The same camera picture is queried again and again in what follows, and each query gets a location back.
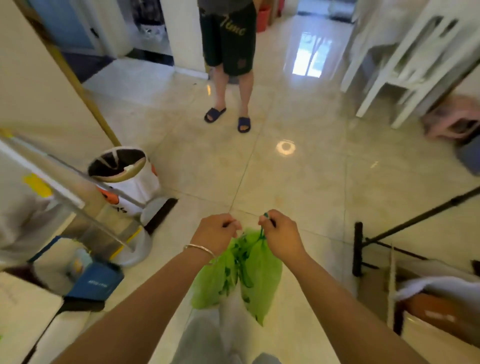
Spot person's left hand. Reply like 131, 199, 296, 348
190, 213, 243, 259

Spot person's right hand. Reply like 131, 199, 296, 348
258, 209, 308, 265

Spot green plastic bag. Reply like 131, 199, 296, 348
190, 212, 284, 327

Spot person's right forearm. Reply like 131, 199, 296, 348
286, 249, 430, 364

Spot person's left forearm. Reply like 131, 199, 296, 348
52, 245, 217, 364

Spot white broom head black bristles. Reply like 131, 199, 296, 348
140, 197, 179, 236

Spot black tripod stand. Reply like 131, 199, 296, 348
352, 185, 480, 278

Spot white trash bin black liner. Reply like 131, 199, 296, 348
87, 146, 162, 219

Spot grey trousers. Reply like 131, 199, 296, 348
170, 296, 282, 364

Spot blue box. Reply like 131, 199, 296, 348
65, 260, 125, 303

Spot silver metal rack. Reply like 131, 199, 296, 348
0, 129, 152, 268

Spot white cloth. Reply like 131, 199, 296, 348
394, 276, 480, 305

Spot brown cardboard box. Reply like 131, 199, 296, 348
386, 247, 480, 349

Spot red bucket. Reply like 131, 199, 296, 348
256, 4, 272, 34

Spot pink plastic stool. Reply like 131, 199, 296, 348
421, 94, 480, 142

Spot white cardboard box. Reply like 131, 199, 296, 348
0, 272, 65, 364

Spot white table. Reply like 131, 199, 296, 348
339, 0, 480, 130

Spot blue door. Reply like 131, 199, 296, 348
28, 0, 95, 51

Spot silver bracelet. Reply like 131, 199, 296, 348
182, 244, 218, 263

